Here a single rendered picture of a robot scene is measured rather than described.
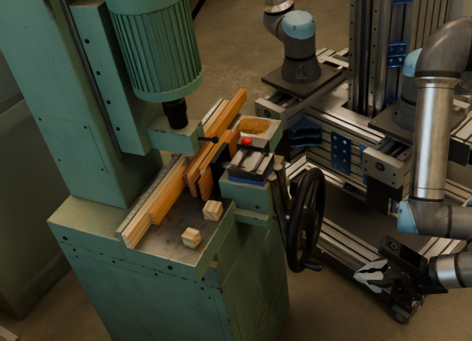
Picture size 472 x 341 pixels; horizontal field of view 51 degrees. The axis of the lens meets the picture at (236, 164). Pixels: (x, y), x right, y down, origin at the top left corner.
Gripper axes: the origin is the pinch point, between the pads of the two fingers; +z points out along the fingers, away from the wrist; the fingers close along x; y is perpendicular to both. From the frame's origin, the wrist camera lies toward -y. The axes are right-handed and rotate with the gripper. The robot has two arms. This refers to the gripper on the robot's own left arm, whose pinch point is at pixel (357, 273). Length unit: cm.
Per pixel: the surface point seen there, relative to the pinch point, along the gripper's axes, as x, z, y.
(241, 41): 253, 170, -8
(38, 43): 0, 38, -86
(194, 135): 10, 25, -46
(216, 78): 197, 166, -6
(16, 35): 0, 42, -91
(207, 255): -12.7, 24.5, -24.8
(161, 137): 8, 34, -50
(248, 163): 9.0, 15.2, -33.9
